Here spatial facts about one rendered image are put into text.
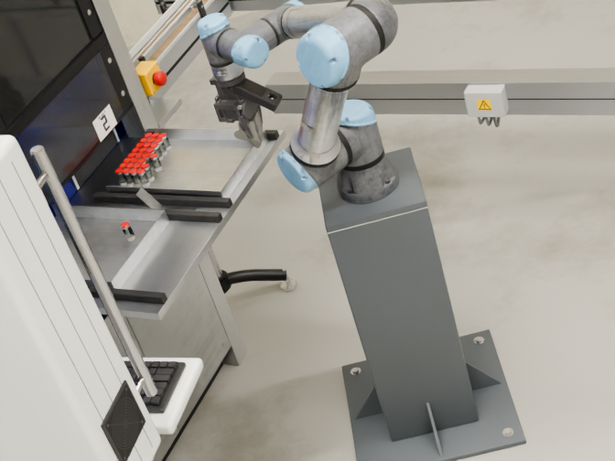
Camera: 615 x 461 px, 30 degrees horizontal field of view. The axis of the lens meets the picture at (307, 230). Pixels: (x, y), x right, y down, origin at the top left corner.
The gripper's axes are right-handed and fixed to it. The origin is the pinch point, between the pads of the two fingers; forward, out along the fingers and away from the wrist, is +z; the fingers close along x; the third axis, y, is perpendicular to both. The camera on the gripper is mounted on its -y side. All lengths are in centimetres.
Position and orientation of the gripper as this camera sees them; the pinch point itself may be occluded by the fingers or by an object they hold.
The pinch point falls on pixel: (260, 143)
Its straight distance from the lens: 288.6
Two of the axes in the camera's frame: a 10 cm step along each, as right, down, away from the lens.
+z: 2.5, 7.7, 5.8
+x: -3.8, 6.3, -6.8
